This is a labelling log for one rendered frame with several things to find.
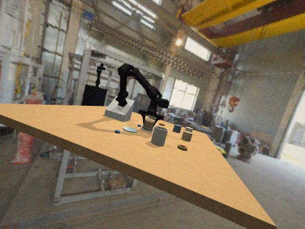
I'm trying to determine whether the blue cylinder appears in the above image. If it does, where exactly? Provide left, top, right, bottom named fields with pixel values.
left=173, top=124, right=182, bottom=133

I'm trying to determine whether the white cylinder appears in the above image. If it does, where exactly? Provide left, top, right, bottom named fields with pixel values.
left=185, top=127, right=193, bottom=133

